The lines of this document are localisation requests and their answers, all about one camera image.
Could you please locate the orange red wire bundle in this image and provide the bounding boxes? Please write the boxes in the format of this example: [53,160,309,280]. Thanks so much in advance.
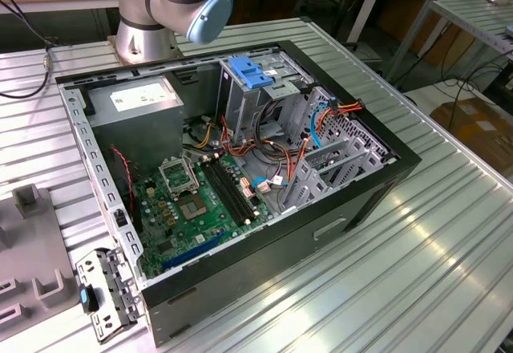
[218,116,312,188]

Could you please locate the metal socket cover frame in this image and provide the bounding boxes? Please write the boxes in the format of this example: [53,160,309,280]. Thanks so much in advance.
[158,156,200,201]

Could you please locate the blue data wire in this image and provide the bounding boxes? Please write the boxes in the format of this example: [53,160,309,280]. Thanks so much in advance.
[309,95,337,150]

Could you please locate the blue plastic drive latch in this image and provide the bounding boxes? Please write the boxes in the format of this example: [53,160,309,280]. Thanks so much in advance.
[227,55,276,91]

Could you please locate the short blue board wire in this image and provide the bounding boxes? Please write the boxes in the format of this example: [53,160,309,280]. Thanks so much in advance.
[252,175,290,188]

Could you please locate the grey metal rear bracket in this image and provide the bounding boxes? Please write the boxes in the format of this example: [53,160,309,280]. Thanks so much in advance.
[75,247,145,345]

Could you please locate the large brown cardboard box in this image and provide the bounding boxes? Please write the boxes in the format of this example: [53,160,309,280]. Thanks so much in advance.
[430,95,513,169]

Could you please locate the black latch with blue tab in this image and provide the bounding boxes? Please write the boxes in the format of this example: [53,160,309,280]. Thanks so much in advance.
[78,283,99,314]

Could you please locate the black RAM slot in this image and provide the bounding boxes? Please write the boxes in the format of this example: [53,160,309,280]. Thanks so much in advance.
[202,162,248,226]
[207,160,252,224]
[216,155,261,217]
[212,157,257,220]

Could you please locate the yellow black power wires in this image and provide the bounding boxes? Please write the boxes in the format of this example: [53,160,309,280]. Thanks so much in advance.
[182,115,216,149]

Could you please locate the orange power wire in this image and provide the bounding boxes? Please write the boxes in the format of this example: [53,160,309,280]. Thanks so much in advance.
[316,99,365,129]

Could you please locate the grey power supply unit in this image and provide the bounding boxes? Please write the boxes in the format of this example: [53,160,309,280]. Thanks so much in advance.
[84,75,186,169]

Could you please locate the grey optical drive cage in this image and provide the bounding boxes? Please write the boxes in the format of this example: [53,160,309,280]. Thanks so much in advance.
[216,50,313,141]

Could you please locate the metal slat side table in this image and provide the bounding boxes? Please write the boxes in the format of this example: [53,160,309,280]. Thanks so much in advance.
[386,0,513,85]

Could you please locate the black cable with metal connector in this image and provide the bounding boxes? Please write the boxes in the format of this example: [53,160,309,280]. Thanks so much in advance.
[0,0,55,99]

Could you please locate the grey metal disk bay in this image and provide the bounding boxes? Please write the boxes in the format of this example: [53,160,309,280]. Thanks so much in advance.
[278,138,388,216]

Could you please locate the red twisted fan wire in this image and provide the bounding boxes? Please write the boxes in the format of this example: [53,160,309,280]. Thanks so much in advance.
[110,146,137,213]

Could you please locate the black open PC case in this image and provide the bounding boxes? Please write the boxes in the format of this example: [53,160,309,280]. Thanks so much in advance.
[55,39,422,348]

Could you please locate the CPU socket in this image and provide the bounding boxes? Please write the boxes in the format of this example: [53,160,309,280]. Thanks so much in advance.
[178,194,210,222]

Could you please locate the green motherboard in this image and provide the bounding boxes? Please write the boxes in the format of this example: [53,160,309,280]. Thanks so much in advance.
[131,152,276,280]

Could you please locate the grey parts rack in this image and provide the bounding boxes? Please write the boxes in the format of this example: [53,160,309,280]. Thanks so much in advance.
[0,184,81,330]

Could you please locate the blue expansion slot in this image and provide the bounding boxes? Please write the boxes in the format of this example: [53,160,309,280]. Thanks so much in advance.
[162,230,226,272]

